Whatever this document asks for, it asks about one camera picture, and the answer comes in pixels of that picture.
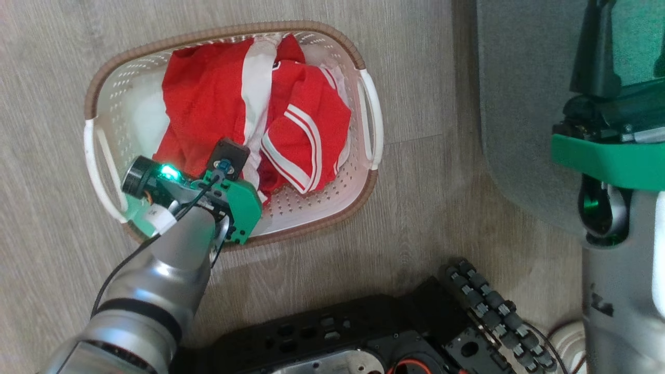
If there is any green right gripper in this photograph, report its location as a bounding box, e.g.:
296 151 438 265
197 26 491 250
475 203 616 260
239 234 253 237
551 0 665 191

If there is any orange cable loop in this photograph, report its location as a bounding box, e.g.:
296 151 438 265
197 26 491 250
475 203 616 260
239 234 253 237
387 357 433 374

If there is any thin black floor cable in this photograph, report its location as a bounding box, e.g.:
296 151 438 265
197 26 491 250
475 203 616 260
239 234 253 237
522 321 570 374

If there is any black roller wheel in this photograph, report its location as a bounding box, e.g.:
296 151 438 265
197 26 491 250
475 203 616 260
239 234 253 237
439 258 559 374

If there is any white laundry basket brown rim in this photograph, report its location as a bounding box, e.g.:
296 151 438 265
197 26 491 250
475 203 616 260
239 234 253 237
83 21 385 253

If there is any white round plastic object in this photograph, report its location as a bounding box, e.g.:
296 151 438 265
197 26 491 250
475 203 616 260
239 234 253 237
546 319 588 374

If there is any red white sports jersey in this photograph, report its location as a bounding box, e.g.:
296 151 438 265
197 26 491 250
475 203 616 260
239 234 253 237
152 32 354 206

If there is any grey fabric sofa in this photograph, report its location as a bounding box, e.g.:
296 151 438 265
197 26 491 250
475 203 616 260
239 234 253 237
475 0 665 237

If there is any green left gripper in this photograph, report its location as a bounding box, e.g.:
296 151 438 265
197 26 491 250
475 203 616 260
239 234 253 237
190 171 263 245

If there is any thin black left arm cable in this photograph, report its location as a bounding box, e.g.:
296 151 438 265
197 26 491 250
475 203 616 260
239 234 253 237
91 174 221 317

